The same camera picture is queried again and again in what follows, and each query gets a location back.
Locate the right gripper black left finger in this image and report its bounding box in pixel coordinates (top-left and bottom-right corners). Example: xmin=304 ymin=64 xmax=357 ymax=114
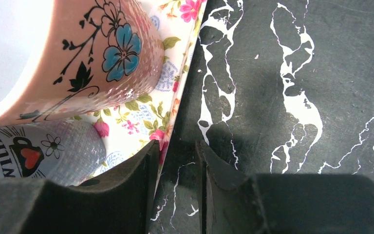
xmin=0 ymin=140 xmax=160 ymax=234

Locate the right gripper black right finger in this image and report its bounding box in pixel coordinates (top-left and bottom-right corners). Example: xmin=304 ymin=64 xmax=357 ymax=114
xmin=196 ymin=141 xmax=374 ymax=234

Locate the floral tray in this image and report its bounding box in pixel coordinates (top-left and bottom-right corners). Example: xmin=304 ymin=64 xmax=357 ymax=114
xmin=78 ymin=0 xmax=207 ymax=176

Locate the small grey heart mug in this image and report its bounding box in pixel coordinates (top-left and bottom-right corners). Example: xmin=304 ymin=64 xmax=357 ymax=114
xmin=0 ymin=119 xmax=107 ymax=186

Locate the pink floral mug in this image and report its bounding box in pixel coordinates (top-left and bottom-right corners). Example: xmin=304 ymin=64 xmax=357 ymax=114
xmin=0 ymin=0 xmax=164 ymax=126

